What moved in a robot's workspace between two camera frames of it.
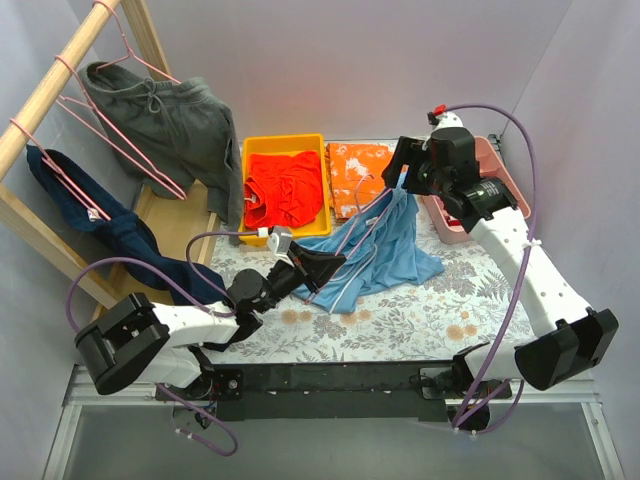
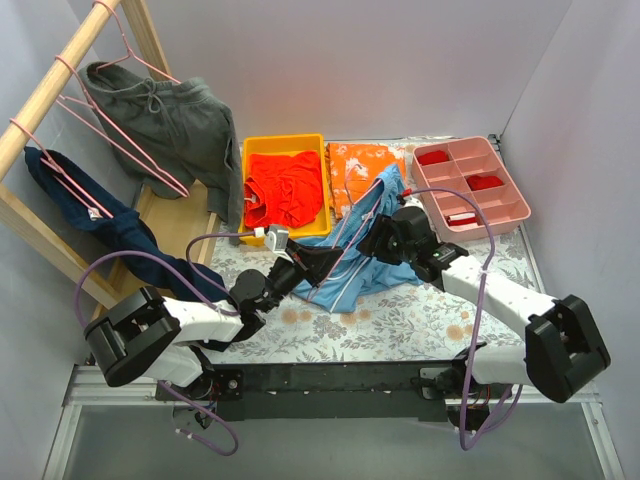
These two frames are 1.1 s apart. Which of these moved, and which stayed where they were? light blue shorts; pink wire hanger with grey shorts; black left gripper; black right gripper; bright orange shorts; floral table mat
Moved: light blue shorts; black right gripper
Stayed: floral table mat; pink wire hanger with grey shorts; black left gripper; bright orange shorts
